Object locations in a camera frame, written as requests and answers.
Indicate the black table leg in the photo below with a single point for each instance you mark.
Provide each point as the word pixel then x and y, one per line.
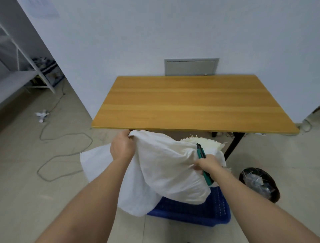
pixel 233 145

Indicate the person's left forearm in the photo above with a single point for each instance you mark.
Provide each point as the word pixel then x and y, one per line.
pixel 85 205

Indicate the white woven sack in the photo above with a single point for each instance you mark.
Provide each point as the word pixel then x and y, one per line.
pixel 165 170

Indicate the wooden table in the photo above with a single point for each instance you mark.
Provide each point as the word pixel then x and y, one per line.
pixel 195 102

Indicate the person's left hand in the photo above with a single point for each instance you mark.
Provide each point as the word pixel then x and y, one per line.
pixel 121 147

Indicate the grey wall panel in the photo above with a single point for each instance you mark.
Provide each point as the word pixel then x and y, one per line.
pixel 191 67

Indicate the white metal shelf rack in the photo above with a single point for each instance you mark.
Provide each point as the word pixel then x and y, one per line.
pixel 22 65

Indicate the blue plastic crate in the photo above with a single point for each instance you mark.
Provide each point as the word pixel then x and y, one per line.
pixel 200 207

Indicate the person's right forearm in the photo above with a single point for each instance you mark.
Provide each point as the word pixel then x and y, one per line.
pixel 260 212

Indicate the person's right hand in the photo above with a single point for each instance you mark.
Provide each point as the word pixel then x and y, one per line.
pixel 209 163

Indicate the clutter of items under shelf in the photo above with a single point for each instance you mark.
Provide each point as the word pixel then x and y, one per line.
pixel 47 70

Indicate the person's right fingers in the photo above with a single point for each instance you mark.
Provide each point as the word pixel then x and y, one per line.
pixel 198 167

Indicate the person's left fingers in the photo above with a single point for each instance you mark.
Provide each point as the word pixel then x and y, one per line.
pixel 130 134

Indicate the black trash bin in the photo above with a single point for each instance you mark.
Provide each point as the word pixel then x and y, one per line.
pixel 260 184

